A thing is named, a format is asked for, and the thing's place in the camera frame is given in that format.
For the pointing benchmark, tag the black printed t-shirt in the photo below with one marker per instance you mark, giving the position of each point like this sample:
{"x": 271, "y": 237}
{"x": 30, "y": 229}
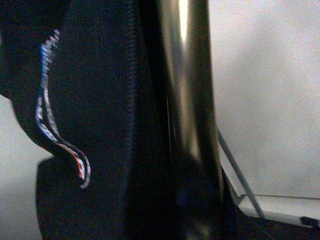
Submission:
{"x": 87, "y": 82}

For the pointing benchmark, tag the grey rack side frame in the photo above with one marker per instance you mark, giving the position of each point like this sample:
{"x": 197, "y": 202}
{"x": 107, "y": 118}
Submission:
{"x": 194, "y": 151}

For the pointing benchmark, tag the upper horizontal metal rail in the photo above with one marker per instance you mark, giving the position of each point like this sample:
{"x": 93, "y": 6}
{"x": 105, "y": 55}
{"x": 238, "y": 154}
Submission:
{"x": 240, "y": 175}

